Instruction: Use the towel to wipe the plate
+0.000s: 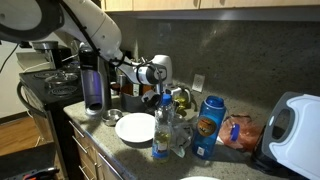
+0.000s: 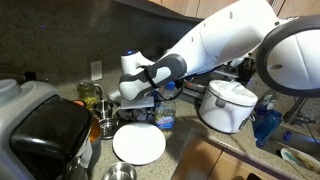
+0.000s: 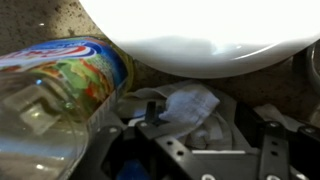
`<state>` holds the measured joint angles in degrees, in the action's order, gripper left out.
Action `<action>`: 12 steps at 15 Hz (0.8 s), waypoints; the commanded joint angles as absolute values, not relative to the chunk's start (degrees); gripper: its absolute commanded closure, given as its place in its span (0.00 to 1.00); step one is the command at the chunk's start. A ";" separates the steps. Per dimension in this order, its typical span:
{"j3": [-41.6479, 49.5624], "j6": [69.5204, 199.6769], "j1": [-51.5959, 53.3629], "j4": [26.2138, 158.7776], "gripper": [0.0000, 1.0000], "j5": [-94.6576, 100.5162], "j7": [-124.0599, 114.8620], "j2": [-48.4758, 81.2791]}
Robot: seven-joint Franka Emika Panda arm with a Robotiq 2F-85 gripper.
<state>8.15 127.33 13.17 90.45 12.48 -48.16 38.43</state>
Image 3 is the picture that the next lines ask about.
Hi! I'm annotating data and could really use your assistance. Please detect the white towel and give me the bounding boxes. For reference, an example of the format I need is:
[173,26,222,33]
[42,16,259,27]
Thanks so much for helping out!
[116,79,303,155]

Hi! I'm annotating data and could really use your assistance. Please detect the white round plate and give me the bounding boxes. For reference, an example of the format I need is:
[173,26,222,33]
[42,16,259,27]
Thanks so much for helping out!
[78,0,320,80]

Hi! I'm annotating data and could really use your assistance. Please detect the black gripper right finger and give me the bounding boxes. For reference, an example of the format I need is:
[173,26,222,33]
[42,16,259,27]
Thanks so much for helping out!
[234,103,320,180]

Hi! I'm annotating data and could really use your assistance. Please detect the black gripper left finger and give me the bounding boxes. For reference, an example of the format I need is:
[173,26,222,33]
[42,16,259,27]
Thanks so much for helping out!
[69,101,214,180]

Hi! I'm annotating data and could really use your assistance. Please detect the clear bottle blue cap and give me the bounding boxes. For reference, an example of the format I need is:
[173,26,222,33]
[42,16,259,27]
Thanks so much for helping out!
[0,35,135,180]

